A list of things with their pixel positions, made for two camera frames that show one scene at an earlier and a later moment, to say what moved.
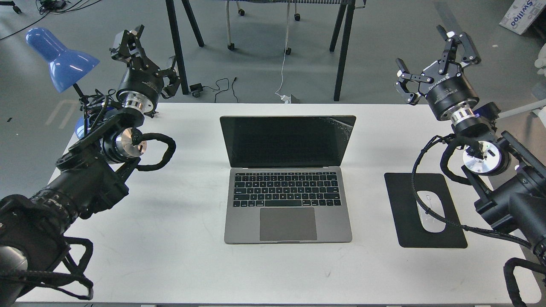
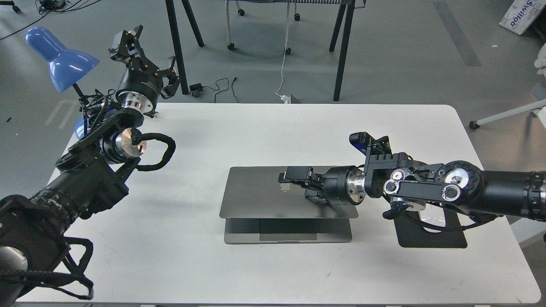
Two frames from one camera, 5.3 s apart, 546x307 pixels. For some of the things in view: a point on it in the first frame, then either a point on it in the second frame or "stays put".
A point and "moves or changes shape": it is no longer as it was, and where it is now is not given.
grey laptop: (285, 185) moves or changes shape
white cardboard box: (521, 14) stays put
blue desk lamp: (66, 66) stays put
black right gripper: (449, 93) to (343, 184)
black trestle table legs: (344, 53) stays put
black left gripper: (143, 81) stays put
